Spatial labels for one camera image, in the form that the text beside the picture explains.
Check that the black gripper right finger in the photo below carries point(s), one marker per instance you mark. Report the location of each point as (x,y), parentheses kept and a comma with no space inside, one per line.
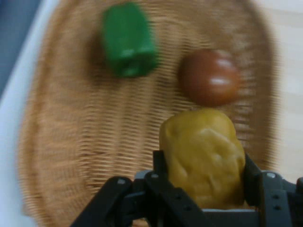
(272,196)

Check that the green bell pepper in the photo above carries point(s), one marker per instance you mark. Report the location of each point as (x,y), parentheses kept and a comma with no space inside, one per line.
(129,40)

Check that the yellow-brown potato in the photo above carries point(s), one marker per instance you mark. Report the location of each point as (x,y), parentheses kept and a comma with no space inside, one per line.
(203,160)

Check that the red tomato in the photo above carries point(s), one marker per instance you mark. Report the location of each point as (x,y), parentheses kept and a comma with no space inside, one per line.
(210,78)

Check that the woven wicker basket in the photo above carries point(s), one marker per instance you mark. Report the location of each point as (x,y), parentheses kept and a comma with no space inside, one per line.
(99,123)

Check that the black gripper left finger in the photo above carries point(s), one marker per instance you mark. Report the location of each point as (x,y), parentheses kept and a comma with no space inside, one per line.
(151,201)

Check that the light wooden board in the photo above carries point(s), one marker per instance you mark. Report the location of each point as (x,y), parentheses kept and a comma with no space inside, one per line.
(290,78)

